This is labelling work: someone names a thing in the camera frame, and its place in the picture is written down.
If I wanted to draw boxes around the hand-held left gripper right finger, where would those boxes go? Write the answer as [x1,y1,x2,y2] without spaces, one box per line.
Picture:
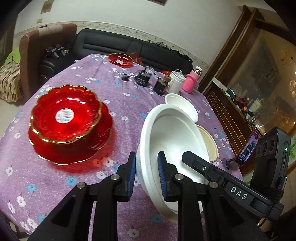
[157,151,270,241]

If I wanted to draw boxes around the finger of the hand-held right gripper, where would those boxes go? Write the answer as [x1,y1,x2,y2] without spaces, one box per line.
[181,151,229,186]

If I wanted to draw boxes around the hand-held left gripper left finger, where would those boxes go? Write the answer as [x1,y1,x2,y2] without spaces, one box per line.
[28,152,137,241]

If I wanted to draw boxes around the cream paper bowl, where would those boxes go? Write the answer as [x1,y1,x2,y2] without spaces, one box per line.
[196,125,219,165]

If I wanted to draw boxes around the large white foam bowl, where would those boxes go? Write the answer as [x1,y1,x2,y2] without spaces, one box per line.
[136,103,216,224]

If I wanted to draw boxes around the large red gold-print plate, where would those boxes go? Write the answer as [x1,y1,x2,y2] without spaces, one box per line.
[28,102,113,165]

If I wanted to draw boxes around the white paper bowl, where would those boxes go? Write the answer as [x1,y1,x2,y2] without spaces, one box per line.
[165,93,199,122]

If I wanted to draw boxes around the red plate with round sticker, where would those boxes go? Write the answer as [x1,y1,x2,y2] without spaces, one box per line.
[30,85,103,143]

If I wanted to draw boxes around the smartphone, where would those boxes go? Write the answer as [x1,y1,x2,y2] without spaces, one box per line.
[235,128,263,166]

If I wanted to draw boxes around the black phone stand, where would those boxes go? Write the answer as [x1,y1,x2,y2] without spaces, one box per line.
[225,158,238,169]

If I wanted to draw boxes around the pink knit-sleeved bottle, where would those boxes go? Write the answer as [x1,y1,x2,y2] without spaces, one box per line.
[182,66,203,93]

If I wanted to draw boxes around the white lidded cup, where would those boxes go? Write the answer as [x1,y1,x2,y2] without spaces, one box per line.
[170,70,186,94]

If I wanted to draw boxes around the short black cylinder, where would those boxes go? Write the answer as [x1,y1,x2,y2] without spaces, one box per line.
[154,76,170,95]

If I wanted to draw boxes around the black cylindrical motor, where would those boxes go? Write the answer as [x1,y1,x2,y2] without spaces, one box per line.
[135,67,155,87]

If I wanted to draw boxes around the small red plate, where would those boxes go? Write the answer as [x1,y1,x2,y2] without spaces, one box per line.
[108,53,134,68]

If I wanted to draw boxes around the black leather sofa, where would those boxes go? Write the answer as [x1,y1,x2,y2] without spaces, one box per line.
[38,28,193,80]

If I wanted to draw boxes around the black gadget pile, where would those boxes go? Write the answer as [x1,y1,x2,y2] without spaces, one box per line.
[46,45,70,58]

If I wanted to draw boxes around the patterned brown blanket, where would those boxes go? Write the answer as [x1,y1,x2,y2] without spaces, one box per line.
[0,61,21,102]

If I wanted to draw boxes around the brown chair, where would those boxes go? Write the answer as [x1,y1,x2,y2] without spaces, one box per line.
[20,23,78,99]

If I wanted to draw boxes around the green cushion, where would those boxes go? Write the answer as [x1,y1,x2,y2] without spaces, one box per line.
[5,47,21,64]

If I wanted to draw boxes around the wall switch plate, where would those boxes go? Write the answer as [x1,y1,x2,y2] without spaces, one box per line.
[40,0,52,13]

